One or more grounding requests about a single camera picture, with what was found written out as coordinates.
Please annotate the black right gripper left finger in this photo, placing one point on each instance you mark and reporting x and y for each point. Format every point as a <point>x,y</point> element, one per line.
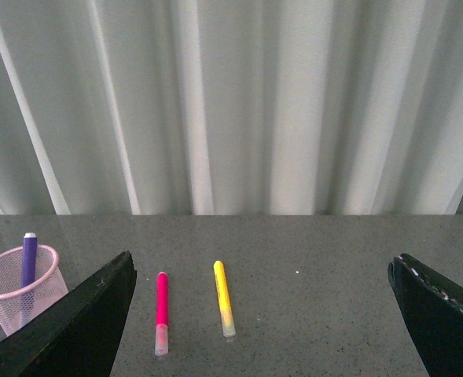
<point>80,334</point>

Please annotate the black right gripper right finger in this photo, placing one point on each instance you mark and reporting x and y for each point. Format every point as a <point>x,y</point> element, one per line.
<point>432,309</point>

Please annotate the pink highlighter pen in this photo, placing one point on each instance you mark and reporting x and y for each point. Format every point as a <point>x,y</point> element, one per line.
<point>162,315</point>

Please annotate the purple highlighter pen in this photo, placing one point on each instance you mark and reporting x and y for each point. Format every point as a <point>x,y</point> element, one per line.
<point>30,245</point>

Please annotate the pink mesh cup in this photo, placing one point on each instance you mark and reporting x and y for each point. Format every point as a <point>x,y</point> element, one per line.
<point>19,305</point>

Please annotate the yellow highlighter pen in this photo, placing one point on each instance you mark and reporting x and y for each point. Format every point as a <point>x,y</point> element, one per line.
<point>225,308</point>

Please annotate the white pleated curtain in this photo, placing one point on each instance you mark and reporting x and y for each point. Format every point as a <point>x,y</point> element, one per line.
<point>231,107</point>

